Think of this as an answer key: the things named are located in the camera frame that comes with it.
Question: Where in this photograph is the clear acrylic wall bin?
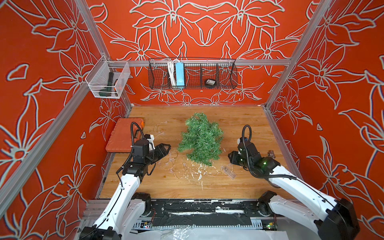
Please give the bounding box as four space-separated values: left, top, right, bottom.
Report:
86 56 131 99

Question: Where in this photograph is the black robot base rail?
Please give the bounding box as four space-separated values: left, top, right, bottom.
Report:
142 199 274 218

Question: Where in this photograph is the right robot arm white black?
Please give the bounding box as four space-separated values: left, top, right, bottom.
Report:
228 125 360 240

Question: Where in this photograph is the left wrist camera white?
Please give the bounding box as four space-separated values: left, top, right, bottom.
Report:
144 134 155 151

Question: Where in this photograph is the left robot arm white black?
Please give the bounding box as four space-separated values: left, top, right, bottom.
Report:
79 122 171 240

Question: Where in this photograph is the small black device in basket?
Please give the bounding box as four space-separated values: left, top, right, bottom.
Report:
205 79 217 88

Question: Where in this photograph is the clear battery pack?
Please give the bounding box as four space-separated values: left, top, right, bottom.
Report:
221 166 237 180

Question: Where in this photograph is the light blue box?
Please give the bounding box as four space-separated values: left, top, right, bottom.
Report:
175 62 185 89

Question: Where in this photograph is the white coiled cable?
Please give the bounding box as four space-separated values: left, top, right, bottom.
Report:
167 59 178 87

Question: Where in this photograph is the small green christmas tree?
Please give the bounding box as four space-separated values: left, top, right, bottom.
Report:
178 112 224 167

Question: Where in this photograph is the dark green handled tool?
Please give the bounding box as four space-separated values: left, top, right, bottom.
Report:
99 72 114 97

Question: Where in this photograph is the orange plastic tool case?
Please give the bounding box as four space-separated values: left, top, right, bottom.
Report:
106 118 145 153

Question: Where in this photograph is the black wire wall basket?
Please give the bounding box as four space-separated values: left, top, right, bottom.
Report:
148 58 238 90

